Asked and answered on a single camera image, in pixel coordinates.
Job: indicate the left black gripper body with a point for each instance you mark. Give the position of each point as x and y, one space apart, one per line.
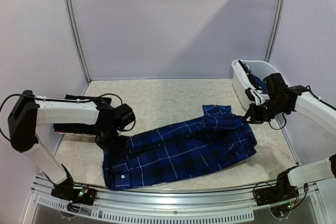
108 140

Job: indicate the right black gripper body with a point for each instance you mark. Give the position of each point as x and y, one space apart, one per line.
256 112

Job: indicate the black t-shirt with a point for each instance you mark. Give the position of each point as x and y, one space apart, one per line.
79 114

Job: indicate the blue plaid shirt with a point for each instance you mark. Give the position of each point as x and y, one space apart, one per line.
197 147

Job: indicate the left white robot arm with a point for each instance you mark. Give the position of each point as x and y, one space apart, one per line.
32 110

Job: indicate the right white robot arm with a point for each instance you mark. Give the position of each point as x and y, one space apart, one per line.
313 127

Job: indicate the white laundry basket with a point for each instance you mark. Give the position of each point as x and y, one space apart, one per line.
261 69

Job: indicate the black garment in basket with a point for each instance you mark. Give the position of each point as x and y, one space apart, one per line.
256 82

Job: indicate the white towel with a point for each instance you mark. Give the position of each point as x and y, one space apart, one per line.
242 76

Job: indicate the perforated metal front panel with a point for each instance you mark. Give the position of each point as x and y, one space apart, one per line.
43 209

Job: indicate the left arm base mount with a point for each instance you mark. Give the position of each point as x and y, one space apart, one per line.
66 190

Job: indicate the aluminium front rail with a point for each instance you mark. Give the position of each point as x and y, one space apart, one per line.
228 198

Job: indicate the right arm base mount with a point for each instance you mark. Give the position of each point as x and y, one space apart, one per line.
265 194

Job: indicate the right wall metal profile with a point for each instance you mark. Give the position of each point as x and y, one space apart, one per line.
274 29

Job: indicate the wall metal profile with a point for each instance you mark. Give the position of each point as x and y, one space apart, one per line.
76 40
274 29

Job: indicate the left wall metal profile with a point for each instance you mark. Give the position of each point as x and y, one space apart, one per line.
76 40

